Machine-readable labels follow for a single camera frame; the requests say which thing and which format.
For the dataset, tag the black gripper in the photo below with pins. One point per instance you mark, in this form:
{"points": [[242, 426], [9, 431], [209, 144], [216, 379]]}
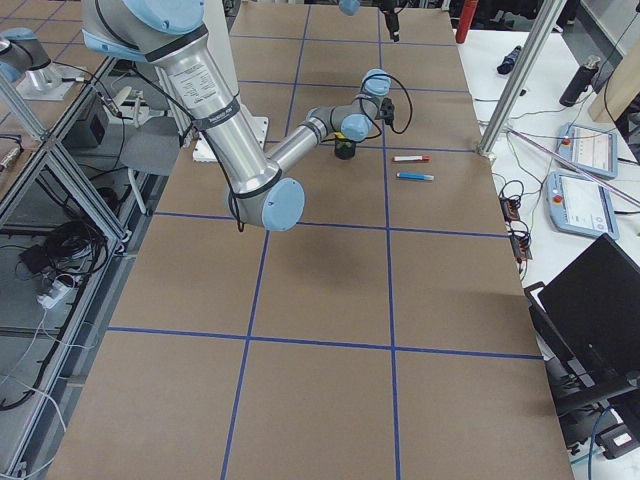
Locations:
{"points": [[391, 20]]}

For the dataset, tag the red capped white marker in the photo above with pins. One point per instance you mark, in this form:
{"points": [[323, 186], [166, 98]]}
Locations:
{"points": [[410, 158]]}

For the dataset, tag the blue marker pen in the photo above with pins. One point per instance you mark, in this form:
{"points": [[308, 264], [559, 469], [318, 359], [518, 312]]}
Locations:
{"points": [[415, 176]]}

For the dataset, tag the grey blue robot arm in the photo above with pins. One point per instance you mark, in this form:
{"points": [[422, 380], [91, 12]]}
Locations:
{"points": [[350, 8], [175, 36]]}

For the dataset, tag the black mesh pen holder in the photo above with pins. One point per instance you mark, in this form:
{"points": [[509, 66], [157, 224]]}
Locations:
{"points": [[344, 149]]}

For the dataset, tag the black water bottle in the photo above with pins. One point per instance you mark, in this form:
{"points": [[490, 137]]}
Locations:
{"points": [[580, 81]]}

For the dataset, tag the far blue teach pendant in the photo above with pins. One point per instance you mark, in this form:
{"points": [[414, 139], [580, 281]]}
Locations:
{"points": [[593, 150]]}

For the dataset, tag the blue teach pendant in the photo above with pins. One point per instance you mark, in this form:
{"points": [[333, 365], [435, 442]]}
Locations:
{"points": [[593, 150], [580, 206]]}

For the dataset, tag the near blue teach pendant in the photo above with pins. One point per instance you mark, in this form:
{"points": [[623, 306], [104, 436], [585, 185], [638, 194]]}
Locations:
{"points": [[580, 206]]}

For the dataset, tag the black laptop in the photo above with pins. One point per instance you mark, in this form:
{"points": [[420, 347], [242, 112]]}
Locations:
{"points": [[594, 305]]}

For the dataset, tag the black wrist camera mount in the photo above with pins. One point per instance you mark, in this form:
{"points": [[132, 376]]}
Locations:
{"points": [[386, 112]]}

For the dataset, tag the aluminium frame post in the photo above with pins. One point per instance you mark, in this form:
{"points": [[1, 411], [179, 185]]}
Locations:
{"points": [[536, 40]]}

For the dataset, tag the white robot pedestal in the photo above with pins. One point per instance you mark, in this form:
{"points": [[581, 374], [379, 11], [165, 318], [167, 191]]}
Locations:
{"points": [[240, 100]]}

